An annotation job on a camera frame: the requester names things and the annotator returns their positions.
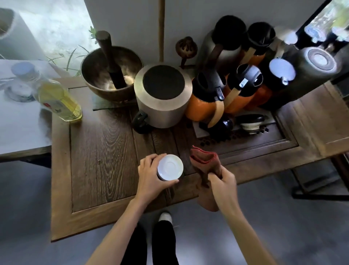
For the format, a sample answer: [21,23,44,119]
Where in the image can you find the person's right hand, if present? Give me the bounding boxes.
[208,165,238,216]

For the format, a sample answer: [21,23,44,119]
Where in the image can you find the person's left hand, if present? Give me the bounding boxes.
[133,153,180,207]

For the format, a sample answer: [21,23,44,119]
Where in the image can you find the reddish brown cloth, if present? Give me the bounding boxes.
[189,145,223,213]

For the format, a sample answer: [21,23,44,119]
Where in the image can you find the person's left forearm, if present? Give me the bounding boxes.
[86,197,151,265]

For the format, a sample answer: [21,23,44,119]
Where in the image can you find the person's right forearm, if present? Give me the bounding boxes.
[221,207,277,265]

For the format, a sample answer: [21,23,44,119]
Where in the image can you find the white right shoe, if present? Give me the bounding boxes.
[158,211,173,224]

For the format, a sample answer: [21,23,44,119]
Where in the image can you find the dark wooden side table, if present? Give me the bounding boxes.
[50,76,349,242]

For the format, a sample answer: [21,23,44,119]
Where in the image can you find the black trousers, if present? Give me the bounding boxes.
[120,219,180,265]

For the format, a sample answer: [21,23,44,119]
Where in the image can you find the small black teapot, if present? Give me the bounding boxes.
[199,117,235,137]

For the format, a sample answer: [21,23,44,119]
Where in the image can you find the silver canister with black lid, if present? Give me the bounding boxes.
[132,63,193,135]

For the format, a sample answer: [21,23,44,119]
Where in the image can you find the white bowl with black lid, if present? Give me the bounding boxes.
[240,114,266,135]

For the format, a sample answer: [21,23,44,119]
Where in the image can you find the orange jug with black lid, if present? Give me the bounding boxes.
[240,21,276,66]
[185,70,227,129]
[223,64,273,115]

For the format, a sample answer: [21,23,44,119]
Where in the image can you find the dark green square mat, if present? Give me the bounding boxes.
[92,94,137,111]

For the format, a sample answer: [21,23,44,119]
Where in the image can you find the bottle of yellow liquid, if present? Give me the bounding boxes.
[11,61,83,122]

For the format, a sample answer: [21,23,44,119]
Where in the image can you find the low dark wooden bench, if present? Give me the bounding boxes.
[0,146,52,169]

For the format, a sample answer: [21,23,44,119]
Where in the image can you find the brass singing bowl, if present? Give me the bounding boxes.
[80,46,144,103]

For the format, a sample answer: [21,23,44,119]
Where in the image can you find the dark wooden mallet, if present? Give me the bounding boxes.
[95,30,128,90]

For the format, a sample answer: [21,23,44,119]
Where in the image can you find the black jug with white lid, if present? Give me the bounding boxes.
[261,57,297,110]

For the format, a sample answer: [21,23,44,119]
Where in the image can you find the grey ink-painted cloth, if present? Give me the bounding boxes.
[0,59,71,156]

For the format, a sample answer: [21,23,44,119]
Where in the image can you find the dried lotus pod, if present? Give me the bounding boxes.
[175,36,198,69]

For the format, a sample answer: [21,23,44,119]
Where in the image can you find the long-bladed grass plant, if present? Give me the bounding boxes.
[46,45,91,77]

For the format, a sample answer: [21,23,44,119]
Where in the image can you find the long bamboo pole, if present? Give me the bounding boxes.
[158,0,166,63]

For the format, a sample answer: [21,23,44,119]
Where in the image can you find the small green shrub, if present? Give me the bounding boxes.
[88,26,99,44]

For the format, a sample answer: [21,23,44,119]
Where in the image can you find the silver jug with white top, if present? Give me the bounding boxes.
[268,26,299,59]

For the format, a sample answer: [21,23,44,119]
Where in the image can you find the dark jug with pale lid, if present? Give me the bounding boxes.
[300,23,328,50]

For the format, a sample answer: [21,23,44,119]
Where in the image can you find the grey concrete planter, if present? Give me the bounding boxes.
[0,7,47,60]

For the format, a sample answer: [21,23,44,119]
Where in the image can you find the dark table base frame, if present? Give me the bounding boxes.
[291,155,349,202]

